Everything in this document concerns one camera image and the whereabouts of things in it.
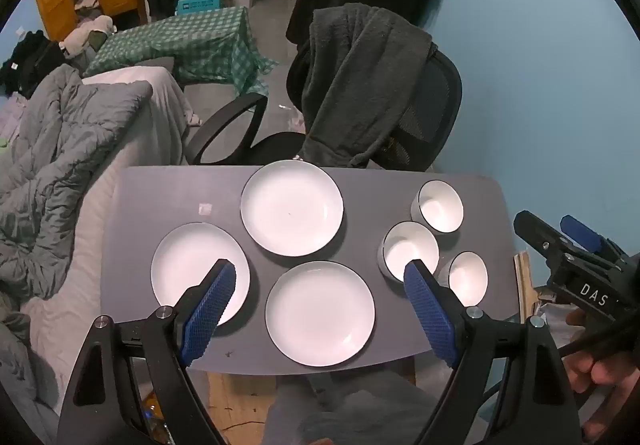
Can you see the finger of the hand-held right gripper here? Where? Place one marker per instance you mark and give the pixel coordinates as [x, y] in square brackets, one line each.
[540, 235]
[582, 231]

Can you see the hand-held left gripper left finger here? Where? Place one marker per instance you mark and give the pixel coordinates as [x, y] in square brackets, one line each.
[210, 310]

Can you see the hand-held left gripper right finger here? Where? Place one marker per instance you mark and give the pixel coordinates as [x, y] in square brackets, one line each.
[430, 315]

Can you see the white plate black rim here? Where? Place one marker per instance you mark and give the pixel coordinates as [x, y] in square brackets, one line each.
[320, 314]
[292, 207]
[195, 265]

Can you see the white bowl black rim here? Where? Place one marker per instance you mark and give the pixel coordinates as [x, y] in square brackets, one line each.
[440, 207]
[407, 247]
[469, 280]

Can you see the person's right hand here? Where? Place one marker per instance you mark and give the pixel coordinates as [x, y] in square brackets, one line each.
[605, 375]

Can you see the white sticker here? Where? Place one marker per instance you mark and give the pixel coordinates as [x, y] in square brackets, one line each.
[205, 209]

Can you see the light grey mattress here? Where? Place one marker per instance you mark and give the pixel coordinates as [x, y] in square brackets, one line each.
[65, 305]

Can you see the black mesh office chair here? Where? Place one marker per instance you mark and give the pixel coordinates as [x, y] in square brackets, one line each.
[430, 100]

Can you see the white blanket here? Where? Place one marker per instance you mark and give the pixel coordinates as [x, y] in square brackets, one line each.
[160, 125]

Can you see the white sock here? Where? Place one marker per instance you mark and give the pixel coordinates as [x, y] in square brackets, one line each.
[193, 119]

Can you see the grey quilted duvet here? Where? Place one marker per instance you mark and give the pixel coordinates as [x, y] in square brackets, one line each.
[50, 160]

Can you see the dark grey fleece robe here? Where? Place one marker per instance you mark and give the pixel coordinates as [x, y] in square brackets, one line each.
[360, 75]

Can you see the green checked cloth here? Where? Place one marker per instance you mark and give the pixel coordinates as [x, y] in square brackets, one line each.
[200, 40]

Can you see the beige clothes pile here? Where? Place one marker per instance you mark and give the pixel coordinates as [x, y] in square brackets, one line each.
[87, 32]

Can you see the blue plastic crate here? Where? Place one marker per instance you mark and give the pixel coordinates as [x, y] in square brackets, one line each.
[200, 5]

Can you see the black clothes pile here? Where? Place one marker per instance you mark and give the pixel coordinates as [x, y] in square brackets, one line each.
[30, 60]

